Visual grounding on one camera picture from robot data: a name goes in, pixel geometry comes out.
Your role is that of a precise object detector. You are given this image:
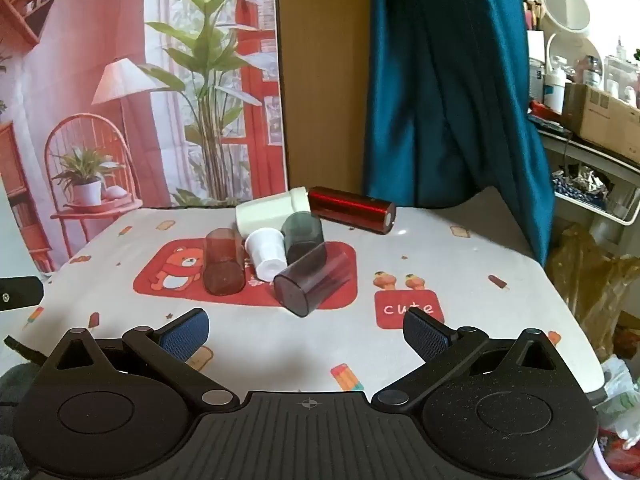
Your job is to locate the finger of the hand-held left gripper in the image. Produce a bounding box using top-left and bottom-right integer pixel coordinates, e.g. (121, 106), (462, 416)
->
(0, 276), (44, 312)

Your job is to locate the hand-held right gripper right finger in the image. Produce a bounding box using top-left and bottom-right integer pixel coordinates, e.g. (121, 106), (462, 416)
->
(372, 307), (569, 408)

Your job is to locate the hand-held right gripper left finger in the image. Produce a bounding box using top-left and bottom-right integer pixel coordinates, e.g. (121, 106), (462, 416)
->
(44, 308), (240, 407)

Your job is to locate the brown translucent cup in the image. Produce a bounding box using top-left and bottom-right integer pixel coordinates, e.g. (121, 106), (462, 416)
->
(202, 227), (247, 296)

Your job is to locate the small white cup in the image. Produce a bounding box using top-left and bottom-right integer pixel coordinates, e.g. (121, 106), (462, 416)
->
(244, 227), (288, 282)

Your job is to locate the dark purple translucent cup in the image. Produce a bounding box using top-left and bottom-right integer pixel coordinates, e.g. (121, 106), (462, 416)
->
(273, 242), (351, 318)

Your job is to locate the cream white cup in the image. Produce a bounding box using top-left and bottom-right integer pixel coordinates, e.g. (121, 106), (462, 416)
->
(235, 186), (314, 238)

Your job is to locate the grey translucent cup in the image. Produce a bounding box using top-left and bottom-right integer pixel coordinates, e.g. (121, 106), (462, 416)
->
(280, 211), (325, 266)

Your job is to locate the printed bear tablecloth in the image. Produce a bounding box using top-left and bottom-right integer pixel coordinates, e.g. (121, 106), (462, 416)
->
(0, 187), (605, 395)

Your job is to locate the grey cloth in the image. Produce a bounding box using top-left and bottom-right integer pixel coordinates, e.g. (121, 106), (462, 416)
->
(0, 362), (32, 480)

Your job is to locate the red metallic cylinder bottle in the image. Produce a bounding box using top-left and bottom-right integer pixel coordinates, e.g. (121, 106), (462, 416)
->
(307, 186), (397, 235)

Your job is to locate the yellow plastic bag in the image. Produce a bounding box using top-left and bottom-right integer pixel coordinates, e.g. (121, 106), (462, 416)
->
(546, 224), (640, 362)

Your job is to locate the white plastic bag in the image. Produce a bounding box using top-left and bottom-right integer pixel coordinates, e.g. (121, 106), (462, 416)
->
(594, 354), (640, 442)

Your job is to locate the white shelf rack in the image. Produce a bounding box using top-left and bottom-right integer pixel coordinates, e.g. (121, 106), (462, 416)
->
(536, 124), (640, 227)

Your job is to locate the teal blue curtain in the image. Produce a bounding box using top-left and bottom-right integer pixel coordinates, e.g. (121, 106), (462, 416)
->
(362, 0), (554, 268)

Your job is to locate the white bottle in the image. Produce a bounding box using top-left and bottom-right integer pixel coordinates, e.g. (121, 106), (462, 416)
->
(542, 59), (569, 114)

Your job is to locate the cardboard box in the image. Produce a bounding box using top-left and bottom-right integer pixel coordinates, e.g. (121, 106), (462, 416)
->
(562, 82), (640, 149)

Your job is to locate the brown wooden board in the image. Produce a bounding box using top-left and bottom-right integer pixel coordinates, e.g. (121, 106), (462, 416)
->
(273, 0), (374, 207)

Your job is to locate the round white mirror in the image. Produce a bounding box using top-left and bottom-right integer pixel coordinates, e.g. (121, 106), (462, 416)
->
(538, 0), (592, 37)

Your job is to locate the black strap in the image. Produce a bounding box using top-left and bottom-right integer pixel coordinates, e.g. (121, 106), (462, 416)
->
(3, 335), (49, 364)

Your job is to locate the wall poster with plants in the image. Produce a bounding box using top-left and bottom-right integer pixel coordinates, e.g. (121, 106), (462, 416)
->
(0, 0), (289, 275)

